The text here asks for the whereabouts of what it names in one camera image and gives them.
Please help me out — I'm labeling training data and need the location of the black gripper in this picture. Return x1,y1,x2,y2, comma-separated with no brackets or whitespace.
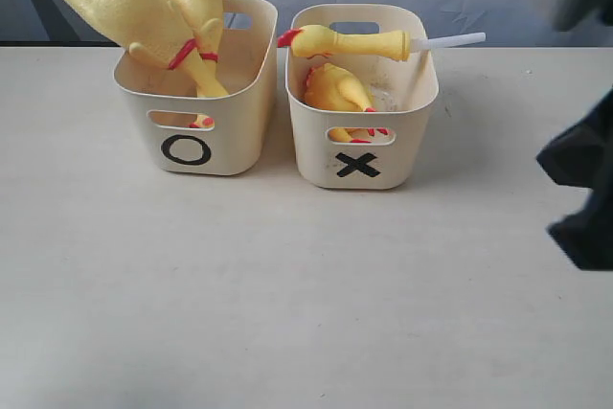
534,87,613,272

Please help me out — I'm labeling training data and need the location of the headless rubber chicken body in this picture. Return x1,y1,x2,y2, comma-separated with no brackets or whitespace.
303,63,375,113

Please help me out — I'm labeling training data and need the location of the chicken head with white tube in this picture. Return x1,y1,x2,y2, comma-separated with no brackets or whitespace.
277,25,487,61

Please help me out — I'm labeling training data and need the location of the rubber chicken with red collar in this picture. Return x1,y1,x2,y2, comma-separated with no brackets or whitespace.
63,0,207,78

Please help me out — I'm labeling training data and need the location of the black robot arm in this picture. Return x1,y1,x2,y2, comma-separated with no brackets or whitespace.
536,0,612,271

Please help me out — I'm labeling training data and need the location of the cream bin marked O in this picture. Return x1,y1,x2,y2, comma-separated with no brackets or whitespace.
114,0,278,175

